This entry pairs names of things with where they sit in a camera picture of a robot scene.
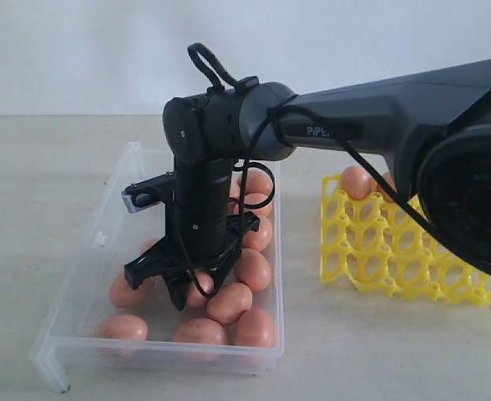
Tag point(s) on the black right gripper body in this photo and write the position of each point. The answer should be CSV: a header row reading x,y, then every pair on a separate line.
x,y
200,211

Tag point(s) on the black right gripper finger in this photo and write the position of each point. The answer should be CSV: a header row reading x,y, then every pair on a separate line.
x,y
153,262
178,275

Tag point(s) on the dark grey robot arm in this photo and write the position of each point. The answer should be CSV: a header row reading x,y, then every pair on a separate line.
x,y
432,128

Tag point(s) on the clear plastic container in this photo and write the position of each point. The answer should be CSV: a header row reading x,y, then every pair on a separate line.
x,y
114,237

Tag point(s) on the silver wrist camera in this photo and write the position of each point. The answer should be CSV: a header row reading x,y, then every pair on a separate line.
x,y
148,193

